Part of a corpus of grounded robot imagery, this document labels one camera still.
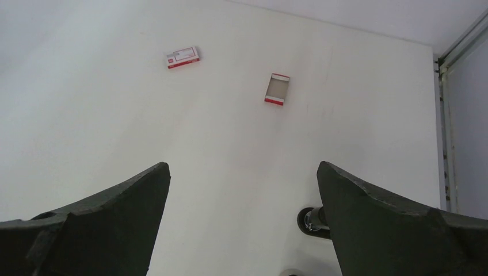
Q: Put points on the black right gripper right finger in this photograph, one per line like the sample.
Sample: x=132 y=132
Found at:
x=377 y=232

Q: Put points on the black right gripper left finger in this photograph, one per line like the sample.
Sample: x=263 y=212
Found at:
x=112 y=232

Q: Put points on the open red staple box tray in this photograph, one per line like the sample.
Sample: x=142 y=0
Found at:
x=277 y=89

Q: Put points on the red white staple box sleeve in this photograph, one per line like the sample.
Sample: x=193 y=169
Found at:
x=182 y=57

